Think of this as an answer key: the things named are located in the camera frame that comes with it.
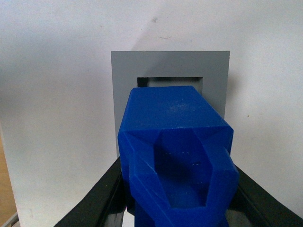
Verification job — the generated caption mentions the gray cube base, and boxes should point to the gray cube base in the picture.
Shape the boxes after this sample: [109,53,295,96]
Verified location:
[110,50,231,158]

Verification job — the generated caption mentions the blue handled insert part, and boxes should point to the blue handled insert part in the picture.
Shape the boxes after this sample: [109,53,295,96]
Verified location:
[118,86,239,227]

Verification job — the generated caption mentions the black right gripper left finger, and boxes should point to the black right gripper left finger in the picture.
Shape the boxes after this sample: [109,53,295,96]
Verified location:
[55,158,126,227]

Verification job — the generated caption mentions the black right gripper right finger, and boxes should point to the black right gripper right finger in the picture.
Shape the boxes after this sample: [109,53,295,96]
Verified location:
[226,168,303,227]

